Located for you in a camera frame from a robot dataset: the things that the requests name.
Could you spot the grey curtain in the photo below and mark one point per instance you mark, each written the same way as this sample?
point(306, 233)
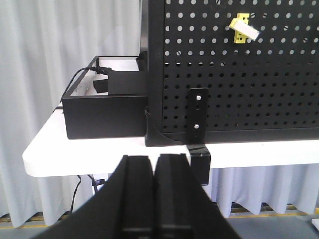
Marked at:
point(42, 44)

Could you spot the left black table clamp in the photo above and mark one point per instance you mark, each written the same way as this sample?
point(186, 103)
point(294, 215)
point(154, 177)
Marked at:
point(197, 103)

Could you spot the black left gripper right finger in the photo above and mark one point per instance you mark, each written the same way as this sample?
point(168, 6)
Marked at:
point(183, 210)

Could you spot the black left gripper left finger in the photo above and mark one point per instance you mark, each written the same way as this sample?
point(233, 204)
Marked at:
point(121, 209)

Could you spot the yellow toggle switch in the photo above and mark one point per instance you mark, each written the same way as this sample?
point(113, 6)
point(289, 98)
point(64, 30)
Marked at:
point(240, 24)

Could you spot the black open box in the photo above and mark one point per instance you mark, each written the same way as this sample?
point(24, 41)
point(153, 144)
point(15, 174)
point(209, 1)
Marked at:
point(107, 98)

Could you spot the black perforated pegboard panel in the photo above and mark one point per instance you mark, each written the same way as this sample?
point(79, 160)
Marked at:
point(262, 90)

